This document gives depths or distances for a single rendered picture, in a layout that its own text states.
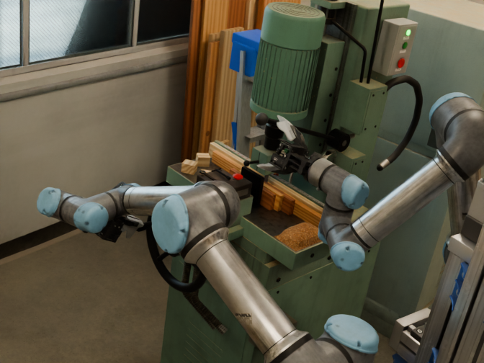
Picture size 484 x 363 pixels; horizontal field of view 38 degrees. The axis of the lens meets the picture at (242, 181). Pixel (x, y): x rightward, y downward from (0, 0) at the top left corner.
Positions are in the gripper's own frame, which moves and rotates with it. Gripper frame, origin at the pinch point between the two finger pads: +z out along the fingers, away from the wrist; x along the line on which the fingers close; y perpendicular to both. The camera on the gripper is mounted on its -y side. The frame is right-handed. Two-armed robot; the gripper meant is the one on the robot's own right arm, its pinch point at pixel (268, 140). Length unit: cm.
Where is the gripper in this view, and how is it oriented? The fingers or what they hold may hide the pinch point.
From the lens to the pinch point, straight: 196.9
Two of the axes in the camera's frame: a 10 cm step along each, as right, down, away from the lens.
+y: -6.6, -0.6, -7.5
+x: -3.6, 9.0, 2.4
